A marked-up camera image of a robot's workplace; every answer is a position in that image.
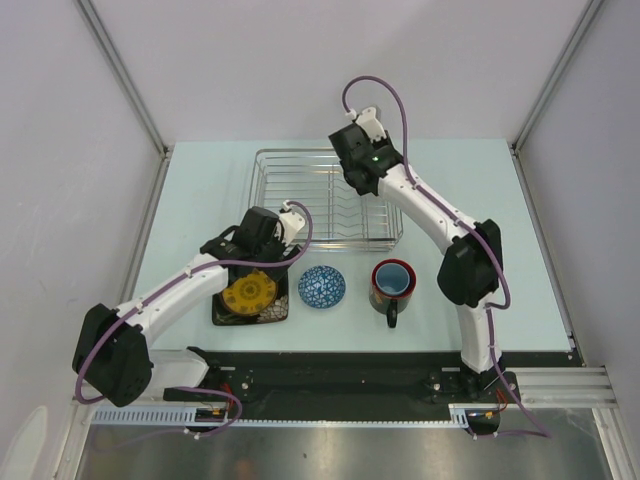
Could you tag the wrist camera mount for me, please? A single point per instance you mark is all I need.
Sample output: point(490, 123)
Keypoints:
point(369, 122)
point(289, 223)

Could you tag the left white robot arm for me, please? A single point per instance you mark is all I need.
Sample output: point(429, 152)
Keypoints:
point(112, 360)

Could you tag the white slotted cable duct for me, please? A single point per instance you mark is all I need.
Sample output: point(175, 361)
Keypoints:
point(194, 417)

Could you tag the metal wire dish rack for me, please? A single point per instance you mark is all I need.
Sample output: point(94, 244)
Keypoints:
point(343, 219)

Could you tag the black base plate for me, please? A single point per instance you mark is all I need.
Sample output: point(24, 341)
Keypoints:
point(340, 360)

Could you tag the black square floral plate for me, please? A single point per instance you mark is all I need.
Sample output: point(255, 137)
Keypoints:
point(278, 311)

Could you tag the yellow round patterned plate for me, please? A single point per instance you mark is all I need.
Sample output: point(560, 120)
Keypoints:
point(250, 295)

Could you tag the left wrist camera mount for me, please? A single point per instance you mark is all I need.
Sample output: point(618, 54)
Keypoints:
point(289, 223)

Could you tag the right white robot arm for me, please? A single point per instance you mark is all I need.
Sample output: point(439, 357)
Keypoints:
point(472, 267)

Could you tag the black mug red rim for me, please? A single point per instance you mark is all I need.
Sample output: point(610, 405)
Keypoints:
point(391, 306)

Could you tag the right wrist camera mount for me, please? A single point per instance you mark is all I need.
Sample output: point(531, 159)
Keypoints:
point(369, 122)

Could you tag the blue patterned bowl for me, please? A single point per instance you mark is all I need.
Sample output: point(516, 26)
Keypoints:
point(321, 287)

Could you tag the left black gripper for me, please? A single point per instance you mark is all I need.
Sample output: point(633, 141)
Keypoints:
point(280, 247)

